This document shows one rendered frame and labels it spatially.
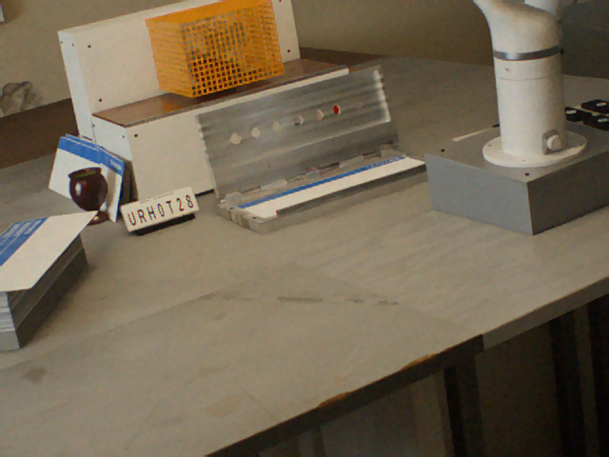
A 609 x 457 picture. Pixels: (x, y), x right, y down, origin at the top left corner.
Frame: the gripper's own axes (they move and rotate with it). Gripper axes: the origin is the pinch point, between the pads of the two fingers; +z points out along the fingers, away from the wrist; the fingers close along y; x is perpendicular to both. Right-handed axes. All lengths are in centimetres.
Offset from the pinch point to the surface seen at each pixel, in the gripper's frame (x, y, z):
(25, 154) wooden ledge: 88, -95, 75
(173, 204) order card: 4, -78, 16
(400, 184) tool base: -12.8, -35.4, 7.9
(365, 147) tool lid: 5.1, -34.4, 14.4
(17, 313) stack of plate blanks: -33, -117, -10
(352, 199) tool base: -14.1, -46.6, 7.1
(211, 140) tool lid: 8, -68, 5
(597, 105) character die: 1.3, 22.9, 15.6
